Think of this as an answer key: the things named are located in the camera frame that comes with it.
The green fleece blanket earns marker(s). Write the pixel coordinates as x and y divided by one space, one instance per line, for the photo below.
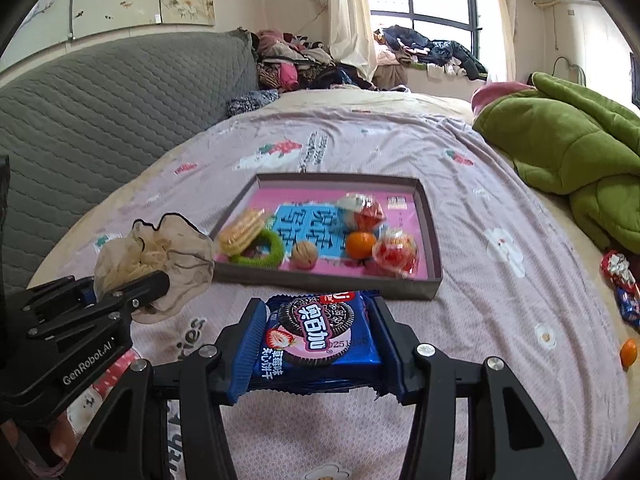
560 135

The printed pink bedsheet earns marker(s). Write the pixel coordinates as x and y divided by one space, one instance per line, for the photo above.
500 310

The blue and red candy packet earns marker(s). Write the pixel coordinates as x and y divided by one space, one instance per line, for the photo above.
629 307

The walnut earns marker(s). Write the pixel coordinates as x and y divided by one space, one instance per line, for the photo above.
305 255

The pink fleece blanket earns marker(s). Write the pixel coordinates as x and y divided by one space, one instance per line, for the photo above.
495 92

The blue cookie packet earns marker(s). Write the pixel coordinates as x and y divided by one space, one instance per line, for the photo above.
320 340

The shallow grey cardboard box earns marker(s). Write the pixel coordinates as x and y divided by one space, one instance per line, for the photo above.
325 285

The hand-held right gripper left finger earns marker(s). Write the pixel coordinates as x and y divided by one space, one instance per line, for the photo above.
250 350

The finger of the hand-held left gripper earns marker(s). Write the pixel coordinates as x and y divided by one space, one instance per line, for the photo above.
150 285
60 289

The pile of dark clothes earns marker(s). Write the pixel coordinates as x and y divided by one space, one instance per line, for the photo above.
430 50

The blue patterned cloth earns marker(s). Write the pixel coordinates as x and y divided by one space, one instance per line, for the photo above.
250 102

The red and white candy packet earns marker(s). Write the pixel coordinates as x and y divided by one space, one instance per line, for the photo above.
617 267

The green fuzzy scrunchie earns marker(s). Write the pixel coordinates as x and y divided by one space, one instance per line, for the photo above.
274 250

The beige mesh scrunchie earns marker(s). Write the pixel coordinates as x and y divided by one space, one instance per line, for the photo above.
165 245

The small mandarin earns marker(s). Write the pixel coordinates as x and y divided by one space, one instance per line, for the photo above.
629 352

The yellow cracker packet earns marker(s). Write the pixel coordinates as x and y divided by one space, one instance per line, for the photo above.
240 235

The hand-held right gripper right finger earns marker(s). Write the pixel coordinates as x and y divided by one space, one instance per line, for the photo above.
395 365

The large mandarin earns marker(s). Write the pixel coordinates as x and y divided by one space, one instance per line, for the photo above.
361 246

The cream curtain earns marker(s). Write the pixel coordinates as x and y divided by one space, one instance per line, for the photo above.
350 15
501 15

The black screen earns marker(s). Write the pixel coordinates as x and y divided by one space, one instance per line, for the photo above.
635 80

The white and red toy egg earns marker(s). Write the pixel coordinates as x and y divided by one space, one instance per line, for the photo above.
360 212

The red toy egg clear wrapper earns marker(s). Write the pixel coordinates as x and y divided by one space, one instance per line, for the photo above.
395 252

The pile of mixed clothes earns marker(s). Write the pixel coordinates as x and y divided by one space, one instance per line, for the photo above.
300 60

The grey quilted headboard cover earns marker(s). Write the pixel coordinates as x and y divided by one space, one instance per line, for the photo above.
100 120

